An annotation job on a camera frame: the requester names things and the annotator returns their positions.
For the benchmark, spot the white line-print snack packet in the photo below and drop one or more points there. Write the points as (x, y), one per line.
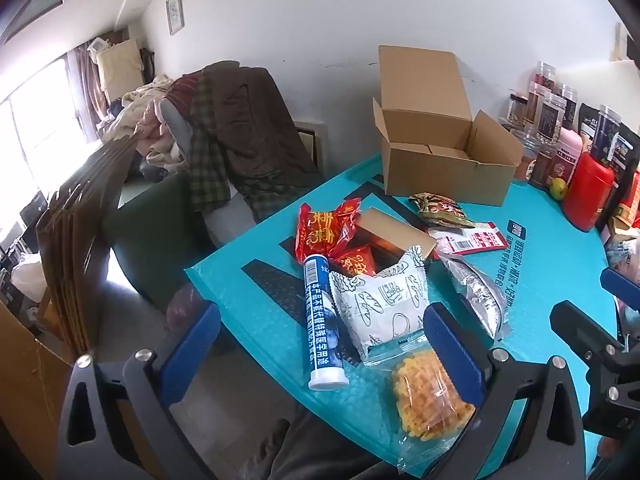
(380, 305)

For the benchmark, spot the black snack pouch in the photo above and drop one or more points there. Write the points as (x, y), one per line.
(587, 122)
(625, 152)

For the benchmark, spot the silver snack packet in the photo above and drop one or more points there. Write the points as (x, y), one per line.
(475, 290)

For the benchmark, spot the red gold-print snack packet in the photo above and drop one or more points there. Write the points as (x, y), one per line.
(350, 220)
(315, 232)
(356, 262)

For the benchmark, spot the person's grey trouser leg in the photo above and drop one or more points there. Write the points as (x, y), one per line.
(300, 450)

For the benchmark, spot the clear yellow waffle snack packet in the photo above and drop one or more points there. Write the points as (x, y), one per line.
(425, 400)

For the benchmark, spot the brown cardboard box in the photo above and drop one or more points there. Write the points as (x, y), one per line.
(430, 175)

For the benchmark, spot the green brown snack packet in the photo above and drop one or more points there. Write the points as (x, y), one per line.
(442, 210)

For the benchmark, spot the red white packet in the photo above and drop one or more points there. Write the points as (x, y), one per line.
(470, 242)

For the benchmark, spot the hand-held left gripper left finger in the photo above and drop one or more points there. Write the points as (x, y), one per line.
(192, 345)

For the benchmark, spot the mauve curtain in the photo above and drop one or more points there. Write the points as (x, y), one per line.
(87, 90)

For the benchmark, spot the pink bottle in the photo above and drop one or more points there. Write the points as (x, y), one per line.
(567, 155)

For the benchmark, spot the red plaid garment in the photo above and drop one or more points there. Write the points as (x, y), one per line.
(182, 92)

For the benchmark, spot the group of clear storage jars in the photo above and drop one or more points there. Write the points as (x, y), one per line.
(545, 115)

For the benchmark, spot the clear plastic bag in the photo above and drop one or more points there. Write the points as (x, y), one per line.
(622, 250)

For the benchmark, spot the framed wall picture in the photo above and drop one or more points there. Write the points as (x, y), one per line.
(175, 10)

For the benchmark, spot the green plaid cloth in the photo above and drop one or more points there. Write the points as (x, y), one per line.
(207, 160)

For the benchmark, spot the pile of pale clothes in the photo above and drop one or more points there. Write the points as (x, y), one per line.
(135, 120)

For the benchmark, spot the white plastic bag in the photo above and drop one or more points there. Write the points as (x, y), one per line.
(29, 277)

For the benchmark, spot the brown quilted coat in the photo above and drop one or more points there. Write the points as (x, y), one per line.
(260, 130)

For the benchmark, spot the brown cardboard carton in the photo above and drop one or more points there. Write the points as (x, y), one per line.
(30, 400)

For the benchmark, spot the teal bubble-wrap mat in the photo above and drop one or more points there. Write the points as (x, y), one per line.
(540, 270)

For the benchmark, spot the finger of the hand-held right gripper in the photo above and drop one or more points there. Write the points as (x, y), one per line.
(622, 287)
(585, 327)

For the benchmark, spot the yellow-green fruit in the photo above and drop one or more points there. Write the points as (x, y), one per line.
(559, 189)

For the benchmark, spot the bright window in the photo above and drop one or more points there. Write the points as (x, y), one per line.
(35, 130)

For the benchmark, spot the stack of flat cardboard sheets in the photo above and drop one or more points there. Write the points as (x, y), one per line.
(80, 240)

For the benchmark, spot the gold rectangular box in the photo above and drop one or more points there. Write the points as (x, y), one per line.
(395, 235)

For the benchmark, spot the red canister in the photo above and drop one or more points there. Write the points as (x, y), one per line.
(590, 195)

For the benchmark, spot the blue white tube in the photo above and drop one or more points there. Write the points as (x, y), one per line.
(322, 325)

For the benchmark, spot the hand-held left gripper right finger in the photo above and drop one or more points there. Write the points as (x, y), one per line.
(450, 350)

